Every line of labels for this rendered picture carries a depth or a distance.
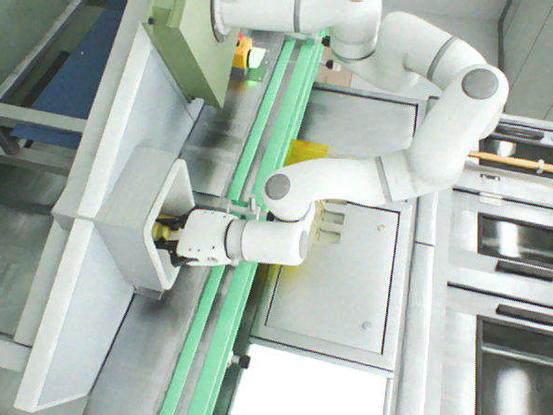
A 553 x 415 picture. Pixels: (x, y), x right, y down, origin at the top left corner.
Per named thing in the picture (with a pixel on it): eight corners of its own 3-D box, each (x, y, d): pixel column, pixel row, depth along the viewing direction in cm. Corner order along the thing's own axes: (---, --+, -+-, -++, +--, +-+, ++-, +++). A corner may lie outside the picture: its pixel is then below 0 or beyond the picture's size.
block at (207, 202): (192, 228, 112) (221, 234, 111) (186, 204, 105) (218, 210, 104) (197, 215, 114) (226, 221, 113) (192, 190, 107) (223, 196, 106)
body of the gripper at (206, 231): (238, 274, 92) (184, 268, 95) (252, 228, 97) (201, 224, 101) (224, 253, 86) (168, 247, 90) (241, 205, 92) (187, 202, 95)
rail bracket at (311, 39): (282, 43, 139) (329, 50, 137) (282, 19, 133) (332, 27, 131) (284, 33, 142) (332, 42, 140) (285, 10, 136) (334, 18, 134)
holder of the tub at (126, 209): (131, 295, 103) (168, 303, 102) (94, 221, 80) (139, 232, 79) (162, 226, 112) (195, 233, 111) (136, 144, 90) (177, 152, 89)
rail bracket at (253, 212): (222, 238, 113) (276, 250, 111) (216, 194, 99) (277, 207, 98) (226, 228, 115) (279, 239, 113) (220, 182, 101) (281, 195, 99)
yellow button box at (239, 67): (218, 72, 129) (245, 77, 128) (215, 48, 123) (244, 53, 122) (225, 56, 133) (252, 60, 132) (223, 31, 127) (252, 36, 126)
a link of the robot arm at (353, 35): (302, -34, 95) (387, -29, 92) (303, 20, 107) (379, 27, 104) (292, 1, 91) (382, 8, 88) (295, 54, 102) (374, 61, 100)
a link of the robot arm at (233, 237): (247, 275, 91) (233, 273, 92) (259, 234, 96) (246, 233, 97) (234, 254, 85) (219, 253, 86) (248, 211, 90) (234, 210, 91)
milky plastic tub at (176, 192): (128, 284, 98) (169, 295, 97) (95, 222, 80) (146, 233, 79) (160, 213, 108) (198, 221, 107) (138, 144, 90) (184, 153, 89)
